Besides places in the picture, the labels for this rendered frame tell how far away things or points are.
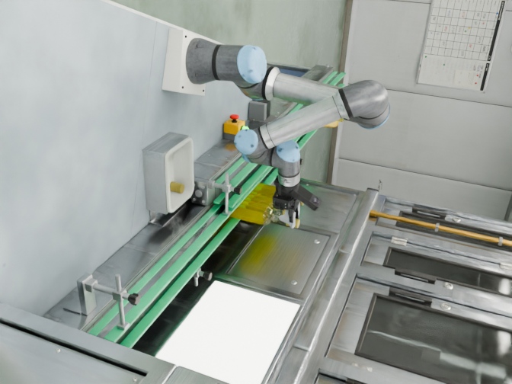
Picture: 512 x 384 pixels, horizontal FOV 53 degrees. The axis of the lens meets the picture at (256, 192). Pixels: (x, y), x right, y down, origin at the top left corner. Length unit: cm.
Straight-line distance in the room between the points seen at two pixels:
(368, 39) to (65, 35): 658
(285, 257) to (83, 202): 81
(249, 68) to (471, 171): 663
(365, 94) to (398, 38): 606
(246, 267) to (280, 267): 13
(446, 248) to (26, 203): 158
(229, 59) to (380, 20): 603
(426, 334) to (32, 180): 127
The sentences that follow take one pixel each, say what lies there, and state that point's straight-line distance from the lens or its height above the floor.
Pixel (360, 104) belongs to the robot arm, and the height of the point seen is 138.
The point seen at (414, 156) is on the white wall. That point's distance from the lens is 807.
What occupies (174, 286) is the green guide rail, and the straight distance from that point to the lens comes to 167.
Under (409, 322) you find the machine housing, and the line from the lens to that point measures 185.
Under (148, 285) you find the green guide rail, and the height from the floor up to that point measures 92.
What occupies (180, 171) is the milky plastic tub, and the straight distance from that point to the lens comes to 184.
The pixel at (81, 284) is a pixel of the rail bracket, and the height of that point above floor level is 86.
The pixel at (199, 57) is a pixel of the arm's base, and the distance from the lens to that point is 172.
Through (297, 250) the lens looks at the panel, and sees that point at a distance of 201.
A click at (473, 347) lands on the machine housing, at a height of 185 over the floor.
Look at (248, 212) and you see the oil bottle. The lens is 195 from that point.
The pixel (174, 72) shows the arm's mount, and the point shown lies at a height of 79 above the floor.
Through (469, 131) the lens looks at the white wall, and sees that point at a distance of 789.
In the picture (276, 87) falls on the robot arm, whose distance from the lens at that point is 178.
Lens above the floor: 163
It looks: 18 degrees down
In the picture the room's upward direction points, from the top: 103 degrees clockwise
